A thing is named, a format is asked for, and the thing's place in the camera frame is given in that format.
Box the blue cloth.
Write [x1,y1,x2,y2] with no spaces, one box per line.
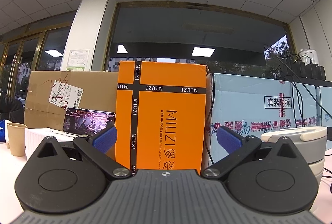
[0,120,9,142]

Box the large brown cardboard box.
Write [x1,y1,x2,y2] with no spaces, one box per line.
[24,71,120,134]

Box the long light blue printed box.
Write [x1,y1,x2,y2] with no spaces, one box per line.
[207,72,318,165]

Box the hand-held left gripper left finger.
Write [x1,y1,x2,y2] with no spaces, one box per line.
[35,126,131,178]

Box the white lunch container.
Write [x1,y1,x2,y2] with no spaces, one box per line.
[261,126,328,180]

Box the black bag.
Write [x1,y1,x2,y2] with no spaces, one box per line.
[0,96,24,122]

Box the smartphone with lit screen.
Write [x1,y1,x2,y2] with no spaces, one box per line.
[63,107,116,136]

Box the white ribbed box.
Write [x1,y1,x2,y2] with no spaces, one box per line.
[24,128,78,160]

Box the thin black cable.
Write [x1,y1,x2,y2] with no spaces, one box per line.
[207,73,216,163]

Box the brown paper cup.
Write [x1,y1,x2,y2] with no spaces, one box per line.
[6,122,28,157]

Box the glass door with gold frame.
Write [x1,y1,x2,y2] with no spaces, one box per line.
[0,30,70,100]

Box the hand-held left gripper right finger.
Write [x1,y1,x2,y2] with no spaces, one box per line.
[202,126,299,178]

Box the white electric kettle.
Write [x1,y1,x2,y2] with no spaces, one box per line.
[298,48,319,66]

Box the white and green wall notice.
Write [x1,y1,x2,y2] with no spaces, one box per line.
[66,49,90,71]

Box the orange box with black bands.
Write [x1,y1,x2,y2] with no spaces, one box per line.
[115,60,208,175]

